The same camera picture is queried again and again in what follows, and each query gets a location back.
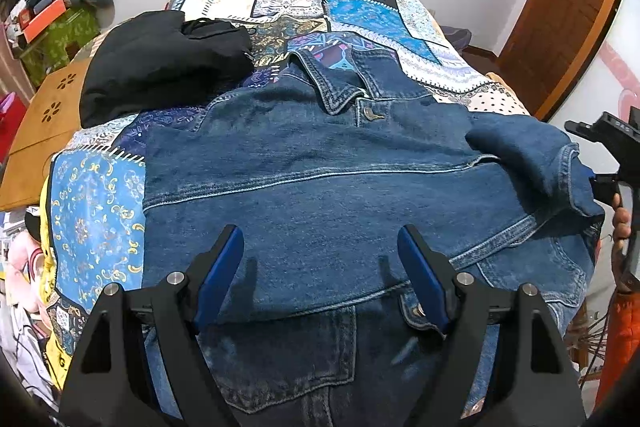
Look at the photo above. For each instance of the blue patchwork blanket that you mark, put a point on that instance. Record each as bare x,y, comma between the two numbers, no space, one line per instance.
95,217

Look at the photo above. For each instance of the wooden board with flower cut-outs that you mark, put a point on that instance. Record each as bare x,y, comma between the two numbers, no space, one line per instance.
45,127

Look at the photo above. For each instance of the brown wooden door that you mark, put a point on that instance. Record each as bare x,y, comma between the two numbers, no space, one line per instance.
565,7

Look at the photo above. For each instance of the blue denim jacket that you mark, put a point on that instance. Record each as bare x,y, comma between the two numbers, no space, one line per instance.
320,187

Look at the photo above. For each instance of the person's right hand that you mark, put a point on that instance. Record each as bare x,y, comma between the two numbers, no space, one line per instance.
622,219

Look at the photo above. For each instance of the black garment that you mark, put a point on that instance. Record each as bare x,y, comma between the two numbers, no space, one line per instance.
160,67

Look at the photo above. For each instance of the orange box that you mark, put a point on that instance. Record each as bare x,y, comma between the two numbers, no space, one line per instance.
42,19

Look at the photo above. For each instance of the green box with clutter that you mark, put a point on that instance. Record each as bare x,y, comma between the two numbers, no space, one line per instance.
55,42

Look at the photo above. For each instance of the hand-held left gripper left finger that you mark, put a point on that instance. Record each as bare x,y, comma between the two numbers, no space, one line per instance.
220,274

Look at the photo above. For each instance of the dark denim pants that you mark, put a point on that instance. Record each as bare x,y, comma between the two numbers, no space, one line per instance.
280,372

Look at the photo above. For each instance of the red bag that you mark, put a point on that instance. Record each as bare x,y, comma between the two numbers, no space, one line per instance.
11,127

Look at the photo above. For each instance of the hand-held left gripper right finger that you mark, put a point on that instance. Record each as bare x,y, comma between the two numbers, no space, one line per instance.
424,279

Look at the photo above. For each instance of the yellow cloth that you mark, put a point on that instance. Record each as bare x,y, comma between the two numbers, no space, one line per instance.
50,257

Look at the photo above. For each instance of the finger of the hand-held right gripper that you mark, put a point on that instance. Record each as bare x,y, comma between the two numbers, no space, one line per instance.
604,189
580,127

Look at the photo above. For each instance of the pink plush toy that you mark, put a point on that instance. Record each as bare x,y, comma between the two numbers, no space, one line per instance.
22,272

